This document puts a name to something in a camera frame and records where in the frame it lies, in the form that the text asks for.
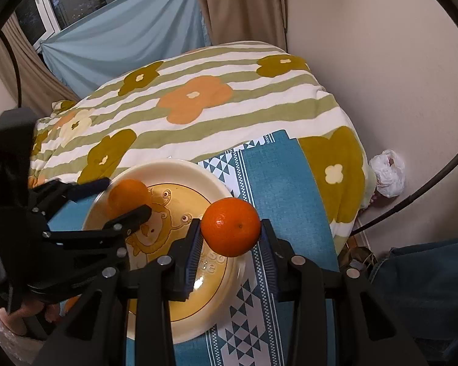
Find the white plastic bag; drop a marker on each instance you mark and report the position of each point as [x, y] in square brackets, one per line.
[389, 169]

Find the light blue sheet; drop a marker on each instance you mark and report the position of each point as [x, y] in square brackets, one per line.
[123, 36]

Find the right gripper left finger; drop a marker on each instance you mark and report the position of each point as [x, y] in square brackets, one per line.
[170, 278]

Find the floral striped duvet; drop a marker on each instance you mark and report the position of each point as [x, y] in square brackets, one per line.
[197, 105]

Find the large orange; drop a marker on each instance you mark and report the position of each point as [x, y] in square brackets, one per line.
[126, 196]

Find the cream cartoon plate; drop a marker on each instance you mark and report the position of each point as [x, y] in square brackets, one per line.
[180, 192]

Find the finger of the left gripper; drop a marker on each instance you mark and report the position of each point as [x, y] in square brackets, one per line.
[125, 225]
[52, 196]

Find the small orange mandarin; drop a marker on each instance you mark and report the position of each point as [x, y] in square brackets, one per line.
[230, 226]

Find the teal patterned cloth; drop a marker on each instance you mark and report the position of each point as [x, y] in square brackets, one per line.
[273, 175]

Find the person's left hand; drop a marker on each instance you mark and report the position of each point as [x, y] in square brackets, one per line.
[15, 321]

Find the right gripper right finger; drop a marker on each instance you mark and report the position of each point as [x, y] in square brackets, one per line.
[295, 279]

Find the beige curtain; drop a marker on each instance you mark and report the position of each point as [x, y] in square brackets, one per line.
[39, 87]
[246, 20]

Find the beige right curtain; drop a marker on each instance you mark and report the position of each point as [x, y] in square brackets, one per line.
[246, 20]

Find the beige left curtain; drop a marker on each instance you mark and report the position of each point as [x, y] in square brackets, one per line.
[39, 87]

